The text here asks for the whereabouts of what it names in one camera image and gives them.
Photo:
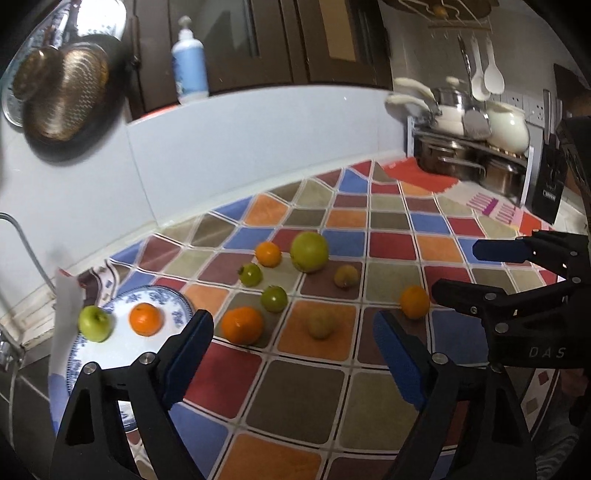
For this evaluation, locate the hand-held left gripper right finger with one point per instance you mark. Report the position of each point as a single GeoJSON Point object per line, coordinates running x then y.
{"type": "Point", "coordinates": [397, 364]}

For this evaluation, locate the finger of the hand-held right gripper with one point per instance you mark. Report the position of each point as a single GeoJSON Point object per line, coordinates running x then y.
{"type": "Point", "coordinates": [498, 250]}
{"type": "Point", "coordinates": [461, 297]}

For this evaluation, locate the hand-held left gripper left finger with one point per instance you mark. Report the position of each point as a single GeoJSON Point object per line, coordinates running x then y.
{"type": "Point", "coordinates": [184, 364]}

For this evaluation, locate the blue and white plate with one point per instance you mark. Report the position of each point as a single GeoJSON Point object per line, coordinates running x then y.
{"type": "Point", "coordinates": [120, 346]}

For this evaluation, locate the large orange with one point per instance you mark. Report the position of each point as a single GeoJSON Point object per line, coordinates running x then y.
{"type": "Point", "coordinates": [242, 325]}

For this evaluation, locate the small brown fruit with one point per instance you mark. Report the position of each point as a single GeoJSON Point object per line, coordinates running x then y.
{"type": "Point", "coordinates": [321, 323]}
{"type": "Point", "coordinates": [346, 276]}

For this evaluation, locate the small green fruit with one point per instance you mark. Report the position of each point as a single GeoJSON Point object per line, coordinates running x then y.
{"type": "Point", "coordinates": [250, 274]}
{"type": "Point", "coordinates": [274, 299]}

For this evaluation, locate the large yellow-green fruit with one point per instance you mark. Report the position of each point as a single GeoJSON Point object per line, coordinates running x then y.
{"type": "Point", "coordinates": [310, 251]}

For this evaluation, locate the stainless steel pot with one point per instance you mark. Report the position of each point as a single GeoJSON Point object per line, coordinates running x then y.
{"type": "Point", "coordinates": [503, 177]}
{"type": "Point", "coordinates": [443, 157]}

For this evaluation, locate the colourful chequered tablecloth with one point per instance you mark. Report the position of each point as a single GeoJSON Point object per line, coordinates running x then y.
{"type": "Point", "coordinates": [323, 397]}

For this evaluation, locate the black knife block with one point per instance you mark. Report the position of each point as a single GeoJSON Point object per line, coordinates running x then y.
{"type": "Point", "coordinates": [547, 184]}

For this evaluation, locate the green apple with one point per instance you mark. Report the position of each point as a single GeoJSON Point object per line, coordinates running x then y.
{"type": "Point", "coordinates": [94, 323]}

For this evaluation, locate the red patterned mat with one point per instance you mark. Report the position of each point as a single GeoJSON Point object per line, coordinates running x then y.
{"type": "Point", "coordinates": [415, 182]}

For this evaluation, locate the white ceramic pot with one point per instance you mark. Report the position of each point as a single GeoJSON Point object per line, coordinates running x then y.
{"type": "Point", "coordinates": [508, 129]}

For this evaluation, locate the white plastic sheet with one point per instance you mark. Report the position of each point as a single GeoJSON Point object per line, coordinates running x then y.
{"type": "Point", "coordinates": [69, 314]}

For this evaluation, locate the grey slotted spatula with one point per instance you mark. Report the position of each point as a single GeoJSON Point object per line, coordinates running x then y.
{"type": "Point", "coordinates": [478, 125]}

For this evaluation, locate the metal pot rack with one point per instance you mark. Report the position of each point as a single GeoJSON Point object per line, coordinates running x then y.
{"type": "Point", "coordinates": [410, 138]}

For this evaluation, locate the white ladle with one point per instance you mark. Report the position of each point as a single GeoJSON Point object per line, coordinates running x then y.
{"type": "Point", "coordinates": [480, 87]}

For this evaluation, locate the white rice paddle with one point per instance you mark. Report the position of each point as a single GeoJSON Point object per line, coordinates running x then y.
{"type": "Point", "coordinates": [494, 78]}

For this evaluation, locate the brown board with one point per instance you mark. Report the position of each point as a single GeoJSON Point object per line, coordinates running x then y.
{"type": "Point", "coordinates": [565, 87]}

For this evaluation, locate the thin gooseneck faucet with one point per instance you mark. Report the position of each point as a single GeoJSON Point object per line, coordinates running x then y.
{"type": "Point", "coordinates": [32, 258]}

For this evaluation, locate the decorated wooden board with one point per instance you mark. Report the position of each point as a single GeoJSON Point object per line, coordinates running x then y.
{"type": "Point", "coordinates": [415, 5]}

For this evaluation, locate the black frying pan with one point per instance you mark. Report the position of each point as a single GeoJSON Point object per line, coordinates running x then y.
{"type": "Point", "coordinates": [74, 101]}

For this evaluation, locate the white blue pump bottle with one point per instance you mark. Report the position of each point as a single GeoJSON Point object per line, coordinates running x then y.
{"type": "Point", "coordinates": [189, 69]}

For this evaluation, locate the small brass pot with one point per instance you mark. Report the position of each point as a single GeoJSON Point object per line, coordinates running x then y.
{"type": "Point", "coordinates": [34, 74]}

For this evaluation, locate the perforated steel steamer plate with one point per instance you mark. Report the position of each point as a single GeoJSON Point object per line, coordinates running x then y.
{"type": "Point", "coordinates": [101, 18]}

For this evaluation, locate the white wall socket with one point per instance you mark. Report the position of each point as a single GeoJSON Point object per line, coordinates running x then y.
{"type": "Point", "coordinates": [531, 108]}

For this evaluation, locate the dark wooden window frame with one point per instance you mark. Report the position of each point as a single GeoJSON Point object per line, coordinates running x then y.
{"type": "Point", "coordinates": [277, 46]}

